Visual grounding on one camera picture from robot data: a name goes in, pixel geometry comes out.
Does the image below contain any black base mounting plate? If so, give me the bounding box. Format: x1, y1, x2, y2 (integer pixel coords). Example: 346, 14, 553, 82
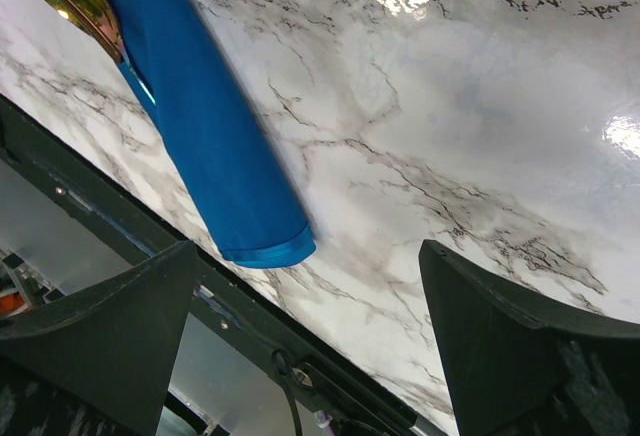
1, 98, 441, 435

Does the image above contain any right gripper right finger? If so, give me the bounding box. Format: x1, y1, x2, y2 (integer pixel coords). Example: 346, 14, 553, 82
419, 240, 639, 435

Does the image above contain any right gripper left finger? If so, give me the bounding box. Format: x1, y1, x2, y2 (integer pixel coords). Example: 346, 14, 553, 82
1, 242, 197, 435

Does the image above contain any aluminium frame rail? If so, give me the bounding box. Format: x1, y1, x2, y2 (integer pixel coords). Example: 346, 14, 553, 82
1, 251, 63, 319

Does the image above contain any blue cloth napkin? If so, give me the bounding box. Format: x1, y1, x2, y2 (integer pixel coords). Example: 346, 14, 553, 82
107, 0, 316, 269

